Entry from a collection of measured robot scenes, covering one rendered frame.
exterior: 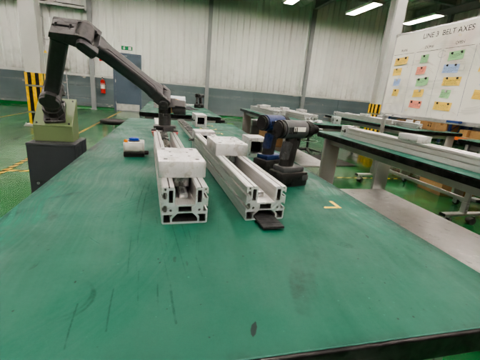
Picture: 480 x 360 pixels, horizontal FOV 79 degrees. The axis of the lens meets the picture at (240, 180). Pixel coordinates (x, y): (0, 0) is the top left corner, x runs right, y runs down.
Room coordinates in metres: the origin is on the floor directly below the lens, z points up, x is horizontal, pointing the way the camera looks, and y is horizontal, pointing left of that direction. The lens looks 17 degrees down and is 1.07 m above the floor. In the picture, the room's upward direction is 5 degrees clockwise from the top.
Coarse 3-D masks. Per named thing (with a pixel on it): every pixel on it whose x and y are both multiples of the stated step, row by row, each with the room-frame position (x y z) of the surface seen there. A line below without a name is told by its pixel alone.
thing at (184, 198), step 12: (156, 132) 1.31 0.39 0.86; (156, 144) 1.03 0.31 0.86; (168, 144) 1.20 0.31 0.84; (180, 144) 1.07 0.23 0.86; (156, 168) 0.91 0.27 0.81; (168, 180) 0.63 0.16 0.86; (192, 180) 0.66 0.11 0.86; (168, 192) 0.58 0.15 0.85; (180, 192) 0.63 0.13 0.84; (192, 192) 0.65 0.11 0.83; (204, 192) 0.63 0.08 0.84; (168, 204) 0.58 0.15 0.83; (180, 204) 0.59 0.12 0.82; (192, 204) 0.60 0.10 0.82; (204, 204) 0.60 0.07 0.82; (168, 216) 0.61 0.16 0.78; (180, 216) 0.61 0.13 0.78; (192, 216) 0.62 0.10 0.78; (204, 216) 0.61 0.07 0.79
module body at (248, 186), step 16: (208, 160) 1.09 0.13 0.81; (224, 160) 0.88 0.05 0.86; (240, 160) 0.94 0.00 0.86; (224, 176) 0.83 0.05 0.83; (240, 176) 0.71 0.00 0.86; (256, 176) 0.78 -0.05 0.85; (272, 176) 0.74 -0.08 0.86; (240, 192) 0.68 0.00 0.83; (256, 192) 0.64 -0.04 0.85; (272, 192) 0.68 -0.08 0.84; (240, 208) 0.67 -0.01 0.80; (256, 208) 0.64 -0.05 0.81; (272, 208) 0.66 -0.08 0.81
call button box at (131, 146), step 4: (128, 140) 1.18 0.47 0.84; (140, 140) 1.22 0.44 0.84; (124, 144) 1.15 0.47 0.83; (128, 144) 1.15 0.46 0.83; (132, 144) 1.16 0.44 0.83; (136, 144) 1.16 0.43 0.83; (140, 144) 1.17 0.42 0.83; (124, 148) 1.15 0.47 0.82; (128, 148) 1.15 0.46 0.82; (132, 148) 1.16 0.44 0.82; (136, 148) 1.16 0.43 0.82; (140, 148) 1.17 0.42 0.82; (124, 152) 1.15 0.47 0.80; (128, 152) 1.15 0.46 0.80; (132, 152) 1.16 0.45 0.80; (136, 152) 1.16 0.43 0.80; (140, 152) 1.17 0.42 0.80; (144, 152) 1.20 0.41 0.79; (148, 152) 1.20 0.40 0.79; (124, 156) 1.15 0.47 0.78; (128, 156) 1.15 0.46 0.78; (132, 156) 1.16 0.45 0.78; (136, 156) 1.16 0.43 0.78; (140, 156) 1.17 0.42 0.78
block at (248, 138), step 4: (244, 136) 1.41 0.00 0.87; (248, 136) 1.37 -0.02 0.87; (252, 136) 1.39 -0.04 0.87; (256, 136) 1.40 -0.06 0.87; (260, 136) 1.41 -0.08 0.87; (244, 140) 1.40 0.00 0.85; (248, 140) 1.35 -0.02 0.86; (252, 140) 1.36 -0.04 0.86; (256, 140) 1.36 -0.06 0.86; (260, 140) 1.37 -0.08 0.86; (248, 144) 1.35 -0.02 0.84; (252, 144) 1.38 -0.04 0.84; (256, 144) 1.39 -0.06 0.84; (260, 144) 1.39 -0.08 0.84; (248, 148) 1.35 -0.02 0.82; (252, 148) 1.38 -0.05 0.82; (256, 148) 1.39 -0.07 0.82; (260, 148) 1.39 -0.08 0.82; (248, 152) 1.35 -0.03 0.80; (252, 152) 1.39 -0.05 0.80; (256, 152) 1.40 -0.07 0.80; (260, 152) 1.39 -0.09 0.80; (248, 156) 1.35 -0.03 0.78; (252, 156) 1.36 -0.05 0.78; (256, 156) 1.37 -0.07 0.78
